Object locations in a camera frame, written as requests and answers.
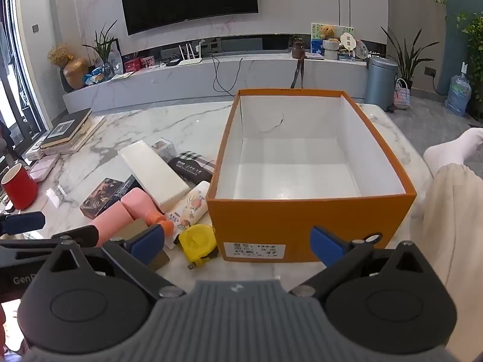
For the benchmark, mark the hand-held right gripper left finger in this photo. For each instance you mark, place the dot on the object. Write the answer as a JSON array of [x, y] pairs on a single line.
[[145, 244]]

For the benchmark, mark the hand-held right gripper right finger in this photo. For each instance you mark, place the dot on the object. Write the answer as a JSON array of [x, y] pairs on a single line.
[[327, 247]]

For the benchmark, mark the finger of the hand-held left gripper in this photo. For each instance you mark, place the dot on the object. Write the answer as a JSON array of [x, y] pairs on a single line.
[[83, 235], [22, 223]]

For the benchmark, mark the white floral lotion tube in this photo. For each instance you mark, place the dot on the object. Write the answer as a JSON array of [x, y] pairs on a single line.
[[188, 207]]

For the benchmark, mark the orange cardboard box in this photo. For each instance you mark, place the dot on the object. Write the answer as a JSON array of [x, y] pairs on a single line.
[[264, 230]]

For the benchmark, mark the black plaid glasses case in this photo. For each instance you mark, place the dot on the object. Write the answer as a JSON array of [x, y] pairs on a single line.
[[188, 171]]

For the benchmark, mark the red mug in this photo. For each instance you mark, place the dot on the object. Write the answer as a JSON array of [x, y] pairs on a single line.
[[19, 192]]

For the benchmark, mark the pink bottle with orange cap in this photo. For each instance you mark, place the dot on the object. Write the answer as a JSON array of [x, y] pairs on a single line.
[[141, 203]]

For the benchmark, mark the dark printed card box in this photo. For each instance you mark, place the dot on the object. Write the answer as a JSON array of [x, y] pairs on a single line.
[[102, 198]]

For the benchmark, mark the yellow tape measure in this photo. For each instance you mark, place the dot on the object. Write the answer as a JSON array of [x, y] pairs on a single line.
[[196, 243]]

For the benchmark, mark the pink flat case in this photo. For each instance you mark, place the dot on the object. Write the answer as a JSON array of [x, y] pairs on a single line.
[[43, 167]]

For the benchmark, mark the small black box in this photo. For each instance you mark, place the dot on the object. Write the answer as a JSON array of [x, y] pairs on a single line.
[[132, 184]]

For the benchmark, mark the long white box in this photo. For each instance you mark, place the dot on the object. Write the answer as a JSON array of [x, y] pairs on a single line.
[[151, 173]]

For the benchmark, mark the small white box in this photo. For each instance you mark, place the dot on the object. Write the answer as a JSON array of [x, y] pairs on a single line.
[[33, 152]]

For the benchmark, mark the black hardcover book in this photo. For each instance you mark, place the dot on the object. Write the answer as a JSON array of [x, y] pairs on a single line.
[[66, 128]]

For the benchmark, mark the person's leg in beige trousers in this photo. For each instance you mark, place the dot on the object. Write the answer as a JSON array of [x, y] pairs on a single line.
[[452, 233]]

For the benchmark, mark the person's white socked foot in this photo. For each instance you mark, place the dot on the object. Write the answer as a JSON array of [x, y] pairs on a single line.
[[449, 152]]

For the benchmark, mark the gold vase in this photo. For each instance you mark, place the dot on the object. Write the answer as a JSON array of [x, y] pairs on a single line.
[[75, 73]]

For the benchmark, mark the blue snack packets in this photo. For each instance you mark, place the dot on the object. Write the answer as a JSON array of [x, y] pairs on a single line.
[[94, 77]]

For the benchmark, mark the glass sliding door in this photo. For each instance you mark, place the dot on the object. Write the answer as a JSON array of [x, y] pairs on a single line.
[[26, 64]]

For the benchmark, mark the pink woven basket bag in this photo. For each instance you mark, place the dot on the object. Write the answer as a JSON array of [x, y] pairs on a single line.
[[403, 98]]

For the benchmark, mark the marble television cabinet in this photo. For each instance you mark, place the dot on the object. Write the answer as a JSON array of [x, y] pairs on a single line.
[[169, 79]]

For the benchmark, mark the dried flower bunch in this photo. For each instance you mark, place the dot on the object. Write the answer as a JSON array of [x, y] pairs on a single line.
[[58, 54]]

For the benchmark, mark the grey blue trash can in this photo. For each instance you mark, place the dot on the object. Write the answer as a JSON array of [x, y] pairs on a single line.
[[381, 83]]

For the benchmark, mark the clear plastic bottle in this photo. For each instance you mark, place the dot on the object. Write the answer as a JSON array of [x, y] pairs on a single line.
[[116, 64]]

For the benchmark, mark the red gift box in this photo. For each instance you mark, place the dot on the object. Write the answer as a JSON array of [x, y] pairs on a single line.
[[132, 65]]

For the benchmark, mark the pink gift box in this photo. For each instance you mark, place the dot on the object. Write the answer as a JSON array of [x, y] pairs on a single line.
[[148, 62]]

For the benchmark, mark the black set-top box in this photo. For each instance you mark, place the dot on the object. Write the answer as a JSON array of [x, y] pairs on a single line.
[[172, 63]]

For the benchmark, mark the white router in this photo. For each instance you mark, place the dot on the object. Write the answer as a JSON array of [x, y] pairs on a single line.
[[188, 61]]

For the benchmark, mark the green potted grass plant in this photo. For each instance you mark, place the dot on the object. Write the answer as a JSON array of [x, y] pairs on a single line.
[[102, 45]]

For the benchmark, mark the white ceramic pot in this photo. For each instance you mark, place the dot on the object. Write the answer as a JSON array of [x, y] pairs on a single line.
[[331, 51]]

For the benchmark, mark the blue water jug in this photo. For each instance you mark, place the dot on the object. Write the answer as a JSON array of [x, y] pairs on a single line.
[[458, 96]]

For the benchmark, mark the decorative plate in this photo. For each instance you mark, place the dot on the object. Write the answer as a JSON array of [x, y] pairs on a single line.
[[361, 49]]

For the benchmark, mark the blue tissue box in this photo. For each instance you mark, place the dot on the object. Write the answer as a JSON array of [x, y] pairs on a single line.
[[317, 47]]

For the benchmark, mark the long-leaf potted plant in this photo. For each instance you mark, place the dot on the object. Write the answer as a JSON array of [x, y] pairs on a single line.
[[407, 60]]

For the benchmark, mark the round white hand fan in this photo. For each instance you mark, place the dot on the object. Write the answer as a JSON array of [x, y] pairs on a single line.
[[346, 41]]

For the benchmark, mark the brown teddy bear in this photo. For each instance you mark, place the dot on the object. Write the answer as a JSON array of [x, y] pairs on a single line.
[[329, 32]]

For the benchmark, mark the green white picture card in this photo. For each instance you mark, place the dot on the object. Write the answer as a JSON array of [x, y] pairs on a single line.
[[345, 30]]

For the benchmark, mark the tall leafy green plant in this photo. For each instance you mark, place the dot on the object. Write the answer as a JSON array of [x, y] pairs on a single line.
[[473, 37]]

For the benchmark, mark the dark wall outlet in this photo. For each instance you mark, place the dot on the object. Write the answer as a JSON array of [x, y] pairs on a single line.
[[430, 71]]

